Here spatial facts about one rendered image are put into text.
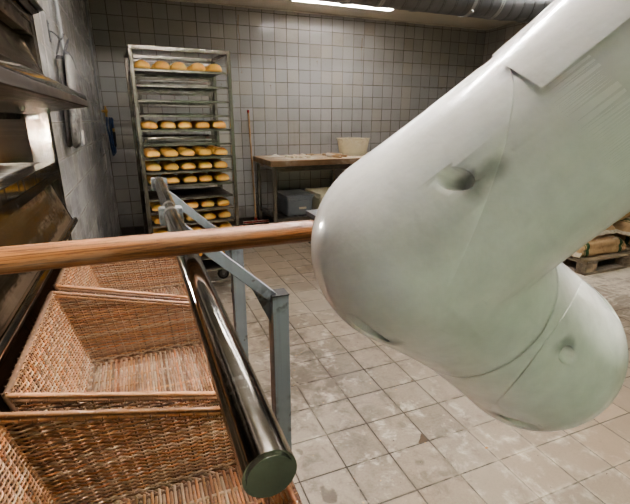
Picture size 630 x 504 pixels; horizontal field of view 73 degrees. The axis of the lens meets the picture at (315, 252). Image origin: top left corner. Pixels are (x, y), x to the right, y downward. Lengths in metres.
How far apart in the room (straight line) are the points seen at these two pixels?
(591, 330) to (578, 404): 0.04
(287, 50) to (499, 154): 5.69
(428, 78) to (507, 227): 6.62
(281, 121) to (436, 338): 5.59
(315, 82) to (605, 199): 5.78
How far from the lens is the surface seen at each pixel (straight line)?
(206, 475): 1.09
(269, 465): 0.25
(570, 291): 0.27
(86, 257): 0.54
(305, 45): 5.94
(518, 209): 0.18
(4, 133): 2.05
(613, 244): 4.80
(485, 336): 0.22
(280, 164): 4.89
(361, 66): 6.24
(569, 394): 0.29
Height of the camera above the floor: 1.34
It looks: 17 degrees down
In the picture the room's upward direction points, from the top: straight up
